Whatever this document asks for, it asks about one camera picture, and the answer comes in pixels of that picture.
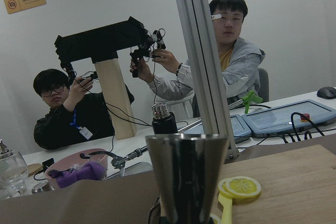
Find person in black sweater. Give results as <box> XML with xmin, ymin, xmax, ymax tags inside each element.
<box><xmin>33</xmin><ymin>50</ymin><xmax>135</xmax><ymax>151</ymax></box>

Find steel double jigger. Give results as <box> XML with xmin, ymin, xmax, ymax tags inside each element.
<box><xmin>145</xmin><ymin>133</ymin><xmax>229</xmax><ymax>223</ymax></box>

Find aluminium frame post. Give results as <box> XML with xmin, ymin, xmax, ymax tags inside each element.
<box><xmin>176</xmin><ymin>0</ymin><xmax>239</xmax><ymax>161</ymax></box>

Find blue teach pendant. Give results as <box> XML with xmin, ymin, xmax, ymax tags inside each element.
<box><xmin>242</xmin><ymin>100</ymin><xmax>335</xmax><ymax>137</ymax></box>

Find wine glass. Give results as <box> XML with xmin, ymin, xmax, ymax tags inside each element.
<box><xmin>1</xmin><ymin>151</ymin><xmax>28</xmax><ymax>196</ymax></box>

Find black computer mouse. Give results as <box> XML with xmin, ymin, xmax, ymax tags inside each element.
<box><xmin>317</xmin><ymin>86</ymin><xmax>336</xmax><ymax>99</ymax></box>

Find green clamp tool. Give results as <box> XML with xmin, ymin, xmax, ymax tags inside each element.
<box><xmin>228</xmin><ymin>90</ymin><xmax>263</xmax><ymax>114</ymax></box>

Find lemon slice at knife blade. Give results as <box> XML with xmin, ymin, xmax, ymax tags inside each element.
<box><xmin>218</xmin><ymin>176</ymin><xmax>261</xmax><ymax>199</ymax></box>

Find yellow no photo sign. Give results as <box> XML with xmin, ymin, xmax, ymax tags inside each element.
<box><xmin>4</xmin><ymin>0</ymin><xmax>46</xmax><ymax>14</ymax></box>

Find black thermos bottle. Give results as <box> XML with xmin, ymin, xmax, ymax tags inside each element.
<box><xmin>152</xmin><ymin>103</ymin><xmax>177</xmax><ymax>134</ymax></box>

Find purple cloth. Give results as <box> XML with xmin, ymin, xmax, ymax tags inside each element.
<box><xmin>47</xmin><ymin>161</ymin><xmax>107</xmax><ymax>188</ymax></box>

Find black teleoperation rig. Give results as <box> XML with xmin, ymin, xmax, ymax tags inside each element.
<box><xmin>55</xmin><ymin>17</ymin><xmax>166</xmax><ymax>140</ymax></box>

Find pink bowl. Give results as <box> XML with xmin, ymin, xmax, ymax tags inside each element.
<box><xmin>45</xmin><ymin>148</ymin><xmax>108</xmax><ymax>189</ymax></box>

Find person in grey jacket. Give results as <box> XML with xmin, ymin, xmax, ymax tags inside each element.
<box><xmin>130</xmin><ymin>0</ymin><xmax>266</xmax><ymax>120</ymax></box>

